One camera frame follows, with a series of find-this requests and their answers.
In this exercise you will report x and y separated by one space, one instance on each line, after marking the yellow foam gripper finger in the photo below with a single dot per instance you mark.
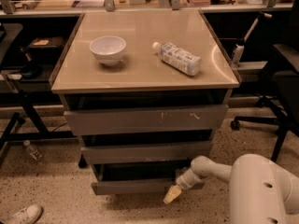
172 194

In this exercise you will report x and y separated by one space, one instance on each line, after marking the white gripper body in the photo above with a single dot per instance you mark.
183 181

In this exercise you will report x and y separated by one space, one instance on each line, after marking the grey drawer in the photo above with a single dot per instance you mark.
138 177
146 153
146 120

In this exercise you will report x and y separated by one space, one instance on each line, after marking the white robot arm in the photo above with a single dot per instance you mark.
260 191

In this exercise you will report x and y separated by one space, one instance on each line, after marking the grey drawer cabinet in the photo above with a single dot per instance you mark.
141 79

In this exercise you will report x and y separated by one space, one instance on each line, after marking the white plastic bottle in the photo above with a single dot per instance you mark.
178 58

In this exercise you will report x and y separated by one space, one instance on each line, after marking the black office chair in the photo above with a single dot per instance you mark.
280 83

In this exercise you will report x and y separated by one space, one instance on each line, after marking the plastic bottle on floor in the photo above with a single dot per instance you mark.
33 150

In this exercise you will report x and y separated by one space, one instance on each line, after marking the white sneaker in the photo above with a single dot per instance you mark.
28 215

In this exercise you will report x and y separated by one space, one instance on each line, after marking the white ceramic bowl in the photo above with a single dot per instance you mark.
108 50

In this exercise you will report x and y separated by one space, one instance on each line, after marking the black box on shelf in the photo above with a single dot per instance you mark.
56 42

